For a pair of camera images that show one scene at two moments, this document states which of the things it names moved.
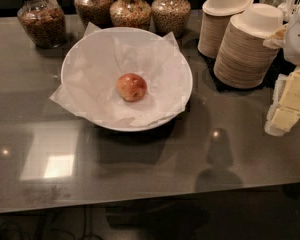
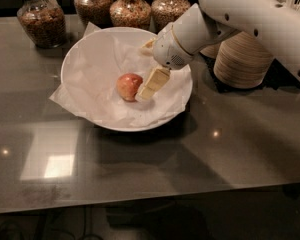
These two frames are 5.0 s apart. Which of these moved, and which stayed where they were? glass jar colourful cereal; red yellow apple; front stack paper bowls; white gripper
Moved: white gripper
Stayed: glass jar colourful cereal; front stack paper bowls; red yellow apple
